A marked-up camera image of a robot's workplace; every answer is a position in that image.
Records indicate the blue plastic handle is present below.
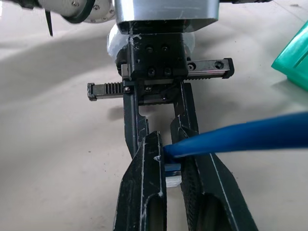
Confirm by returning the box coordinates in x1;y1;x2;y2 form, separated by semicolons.
163;111;308;172

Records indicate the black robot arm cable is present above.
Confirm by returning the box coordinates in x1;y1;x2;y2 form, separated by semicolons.
64;0;96;24

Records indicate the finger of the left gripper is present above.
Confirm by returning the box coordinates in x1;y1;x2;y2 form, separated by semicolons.
170;82;200;145
123;86;150;159

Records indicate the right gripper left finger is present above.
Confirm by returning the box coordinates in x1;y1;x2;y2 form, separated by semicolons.
113;131;167;231

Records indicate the black cable tie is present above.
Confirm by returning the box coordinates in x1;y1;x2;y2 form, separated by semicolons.
44;9;54;38

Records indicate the green plastic bin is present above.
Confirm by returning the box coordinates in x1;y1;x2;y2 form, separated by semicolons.
271;20;308;92

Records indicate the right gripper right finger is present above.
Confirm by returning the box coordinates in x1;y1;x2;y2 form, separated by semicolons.
172;127;259;231

